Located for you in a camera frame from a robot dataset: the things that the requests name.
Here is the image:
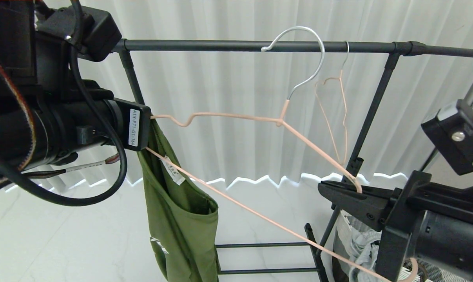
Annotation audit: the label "white curtain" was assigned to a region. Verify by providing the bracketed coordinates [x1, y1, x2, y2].
[36, 0, 473, 192]

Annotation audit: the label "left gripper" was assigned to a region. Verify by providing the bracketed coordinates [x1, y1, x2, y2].
[0, 80, 151, 174]

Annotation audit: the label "black clothes rack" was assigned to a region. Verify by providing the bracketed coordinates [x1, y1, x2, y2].
[113, 38, 473, 282]

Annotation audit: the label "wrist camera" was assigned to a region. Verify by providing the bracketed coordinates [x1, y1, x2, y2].
[421, 99, 473, 177]
[36, 5, 122, 98]

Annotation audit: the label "pale grey shorts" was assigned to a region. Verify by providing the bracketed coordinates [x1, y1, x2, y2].
[346, 219, 382, 282]

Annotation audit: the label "green printed shirt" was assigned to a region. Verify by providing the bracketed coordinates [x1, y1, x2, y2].
[136, 117, 221, 282]

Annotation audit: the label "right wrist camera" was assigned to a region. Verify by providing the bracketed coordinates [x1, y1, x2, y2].
[421, 99, 473, 177]

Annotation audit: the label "pink clothes hanger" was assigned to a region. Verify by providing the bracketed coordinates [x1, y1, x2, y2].
[314, 41, 350, 165]
[145, 25, 419, 282]

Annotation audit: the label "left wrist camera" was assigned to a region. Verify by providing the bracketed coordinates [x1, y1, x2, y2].
[36, 5, 122, 98]

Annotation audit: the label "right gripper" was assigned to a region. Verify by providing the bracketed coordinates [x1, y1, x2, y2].
[318, 171, 473, 282]

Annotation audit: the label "white laundry basket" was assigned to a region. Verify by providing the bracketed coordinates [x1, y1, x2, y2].
[332, 210, 473, 282]

